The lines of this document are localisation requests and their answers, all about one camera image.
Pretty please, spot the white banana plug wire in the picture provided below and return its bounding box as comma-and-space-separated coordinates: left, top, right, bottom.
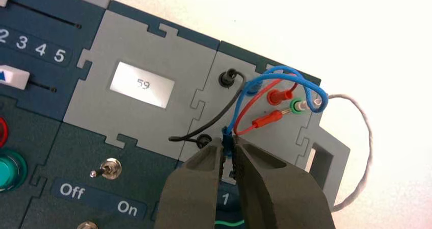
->
299, 93, 373, 212

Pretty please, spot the orange push button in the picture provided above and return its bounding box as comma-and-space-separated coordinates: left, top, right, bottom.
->
0, 117, 9, 149

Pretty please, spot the dark blue grey control box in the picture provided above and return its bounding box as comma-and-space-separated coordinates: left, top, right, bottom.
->
0, 0, 351, 229

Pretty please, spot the small white display screen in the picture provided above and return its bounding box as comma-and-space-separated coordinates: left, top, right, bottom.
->
110, 61, 175, 109

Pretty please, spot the metal toggle switch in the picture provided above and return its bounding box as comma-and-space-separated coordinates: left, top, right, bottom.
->
76, 220, 99, 229
90, 158, 123, 180

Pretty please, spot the teal push button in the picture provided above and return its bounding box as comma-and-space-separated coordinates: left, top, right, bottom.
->
0, 148, 29, 193

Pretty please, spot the green rotary knob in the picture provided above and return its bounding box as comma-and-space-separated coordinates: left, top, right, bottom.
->
213, 217, 247, 229

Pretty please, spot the blue banana plug wire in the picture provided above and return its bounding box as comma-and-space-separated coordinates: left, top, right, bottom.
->
221, 65, 330, 159

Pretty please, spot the white slider knob blue mark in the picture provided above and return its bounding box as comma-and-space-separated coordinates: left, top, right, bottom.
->
0, 64, 31, 90

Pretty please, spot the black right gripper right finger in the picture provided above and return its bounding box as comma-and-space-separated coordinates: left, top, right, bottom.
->
234, 138, 336, 229

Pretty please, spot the black banana plug wire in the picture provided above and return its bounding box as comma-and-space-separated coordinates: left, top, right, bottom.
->
168, 68, 249, 150

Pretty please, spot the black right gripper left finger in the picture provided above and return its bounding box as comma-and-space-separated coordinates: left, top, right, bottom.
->
153, 143, 225, 229

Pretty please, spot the red banana plug wire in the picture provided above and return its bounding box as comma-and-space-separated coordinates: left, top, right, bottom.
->
233, 74, 300, 136

